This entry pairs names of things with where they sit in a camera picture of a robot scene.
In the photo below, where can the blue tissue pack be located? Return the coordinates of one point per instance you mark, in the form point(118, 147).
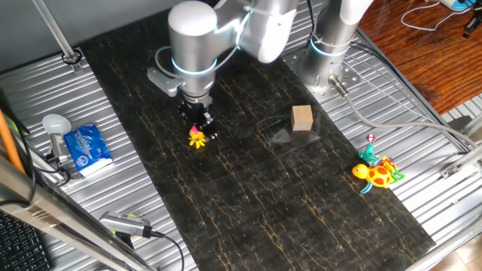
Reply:
point(88, 150)

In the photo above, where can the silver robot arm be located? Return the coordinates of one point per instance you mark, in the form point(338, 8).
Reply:
point(196, 37)

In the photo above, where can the aluminium corner bracket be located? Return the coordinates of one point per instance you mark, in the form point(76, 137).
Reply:
point(461, 163)

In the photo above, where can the black keyboard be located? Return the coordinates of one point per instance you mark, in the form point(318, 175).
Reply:
point(20, 244)

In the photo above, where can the wooden cube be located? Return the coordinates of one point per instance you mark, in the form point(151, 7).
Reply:
point(301, 117)

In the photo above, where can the grey clamp mount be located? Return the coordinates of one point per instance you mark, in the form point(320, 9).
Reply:
point(58, 147)

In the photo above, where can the teal seal toy with ball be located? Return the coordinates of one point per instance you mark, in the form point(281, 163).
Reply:
point(368, 154)

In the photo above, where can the black marble pattern mat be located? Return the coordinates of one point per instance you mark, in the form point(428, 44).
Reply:
point(244, 188)

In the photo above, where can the yellow orange turtle toy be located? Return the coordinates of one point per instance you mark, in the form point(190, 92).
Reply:
point(376, 176)

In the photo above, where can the white plastic ladle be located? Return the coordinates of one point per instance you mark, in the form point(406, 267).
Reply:
point(56, 123)

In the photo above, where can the silver depth camera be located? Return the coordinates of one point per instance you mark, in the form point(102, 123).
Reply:
point(124, 224)

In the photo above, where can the red yellow small toy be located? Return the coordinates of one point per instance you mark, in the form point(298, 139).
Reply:
point(388, 164)

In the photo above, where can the thin metal pole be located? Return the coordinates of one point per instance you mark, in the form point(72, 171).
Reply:
point(56, 34)

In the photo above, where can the aluminium frame beam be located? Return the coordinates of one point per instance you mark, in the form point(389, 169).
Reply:
point(56, 216)

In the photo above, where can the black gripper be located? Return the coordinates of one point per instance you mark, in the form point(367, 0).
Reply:
point(194, 113)

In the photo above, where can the orange pole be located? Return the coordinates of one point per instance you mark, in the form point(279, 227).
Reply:
point(9, 145)

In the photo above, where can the blue round object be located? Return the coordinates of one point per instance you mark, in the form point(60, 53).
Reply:
point(457, 3)

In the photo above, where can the perforated robot base plate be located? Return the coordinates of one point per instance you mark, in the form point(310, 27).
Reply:
point(348, 77)

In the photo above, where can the yellow octopus toy pink hat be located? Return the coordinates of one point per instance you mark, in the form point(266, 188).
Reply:
point(197, 138)

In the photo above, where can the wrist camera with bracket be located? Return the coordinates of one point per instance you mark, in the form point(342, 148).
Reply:
point(163, 81)

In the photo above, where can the black stand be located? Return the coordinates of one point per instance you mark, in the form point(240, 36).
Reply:
point(473, 22)

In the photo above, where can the clear plastic sheet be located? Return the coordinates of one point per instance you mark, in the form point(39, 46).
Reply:
point(282, 137)

